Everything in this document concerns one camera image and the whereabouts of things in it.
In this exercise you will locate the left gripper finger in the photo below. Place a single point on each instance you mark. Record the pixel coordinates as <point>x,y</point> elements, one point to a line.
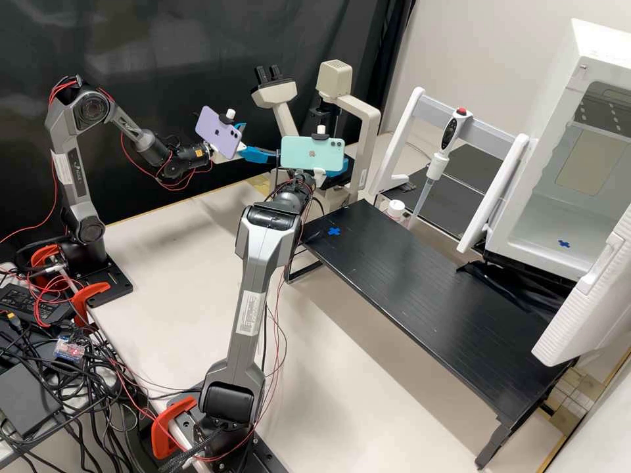
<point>239,132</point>
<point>256,153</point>

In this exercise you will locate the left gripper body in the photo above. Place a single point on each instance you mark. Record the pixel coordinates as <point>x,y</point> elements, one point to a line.
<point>229,152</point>

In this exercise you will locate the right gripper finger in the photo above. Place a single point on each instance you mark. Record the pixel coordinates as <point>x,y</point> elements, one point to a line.
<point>345,165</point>

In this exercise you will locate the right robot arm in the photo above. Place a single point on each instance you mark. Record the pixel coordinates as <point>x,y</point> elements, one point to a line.
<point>256,276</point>

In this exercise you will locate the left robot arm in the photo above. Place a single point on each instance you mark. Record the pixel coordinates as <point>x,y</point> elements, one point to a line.
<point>69,162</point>

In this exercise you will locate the cream microscope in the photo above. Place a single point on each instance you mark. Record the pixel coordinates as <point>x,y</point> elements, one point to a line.
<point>365,123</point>

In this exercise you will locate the white pipette stand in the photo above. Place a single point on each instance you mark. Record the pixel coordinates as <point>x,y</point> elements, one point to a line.
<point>399,133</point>

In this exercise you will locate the white-capped bottle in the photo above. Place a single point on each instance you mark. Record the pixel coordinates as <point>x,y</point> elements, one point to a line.
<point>396,207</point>

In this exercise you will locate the pipette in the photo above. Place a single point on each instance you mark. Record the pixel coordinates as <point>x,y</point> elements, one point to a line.
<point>451,133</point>

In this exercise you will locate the white incubator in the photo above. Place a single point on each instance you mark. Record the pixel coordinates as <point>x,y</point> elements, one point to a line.
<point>542,123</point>

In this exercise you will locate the red clamp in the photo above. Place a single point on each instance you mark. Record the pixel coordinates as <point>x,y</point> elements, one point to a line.
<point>86,295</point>
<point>42,256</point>
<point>165,423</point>

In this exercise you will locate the small circuit board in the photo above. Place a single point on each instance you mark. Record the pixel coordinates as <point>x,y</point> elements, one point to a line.
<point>69,347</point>

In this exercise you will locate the black power adapter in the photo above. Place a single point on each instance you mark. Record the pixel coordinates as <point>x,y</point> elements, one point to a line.
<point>19,300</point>

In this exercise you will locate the incubator door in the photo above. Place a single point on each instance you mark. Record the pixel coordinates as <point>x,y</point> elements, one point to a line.
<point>581,305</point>

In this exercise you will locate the flat black box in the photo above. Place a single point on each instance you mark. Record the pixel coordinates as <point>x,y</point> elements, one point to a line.
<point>24,399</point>

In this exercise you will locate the left wrist camera phone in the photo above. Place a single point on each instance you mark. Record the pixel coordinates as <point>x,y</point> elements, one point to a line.
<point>212,128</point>

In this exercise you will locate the wrist camera phone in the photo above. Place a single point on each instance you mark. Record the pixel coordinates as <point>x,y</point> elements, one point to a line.
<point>212,128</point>
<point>305,153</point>

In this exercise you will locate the right wrist camera phone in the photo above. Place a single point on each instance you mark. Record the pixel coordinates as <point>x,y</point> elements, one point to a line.
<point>305,153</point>

